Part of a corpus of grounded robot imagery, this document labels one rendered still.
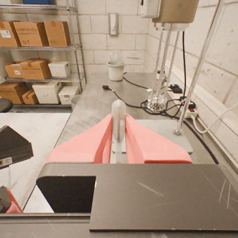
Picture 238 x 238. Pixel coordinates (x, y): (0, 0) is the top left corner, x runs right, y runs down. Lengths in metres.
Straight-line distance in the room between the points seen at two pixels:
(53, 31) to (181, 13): 1.97
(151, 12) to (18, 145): 0.38
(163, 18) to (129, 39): 2.08
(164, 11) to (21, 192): 0.59
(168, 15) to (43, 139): 0.58
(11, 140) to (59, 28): 2.05
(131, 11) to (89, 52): 0.84
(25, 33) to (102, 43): 1.03
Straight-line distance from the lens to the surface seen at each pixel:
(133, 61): 2.54
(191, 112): 0.75
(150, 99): 0.49
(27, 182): 0.53
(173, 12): 0.41
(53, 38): 2.27
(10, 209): 0.25
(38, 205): 0.48
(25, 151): 0.25
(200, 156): 0.59
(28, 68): 2.48
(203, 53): 0.50
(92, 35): 2.50
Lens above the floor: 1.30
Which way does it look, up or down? 36 degrees down
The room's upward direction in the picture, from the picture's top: 1 degrees clockwise
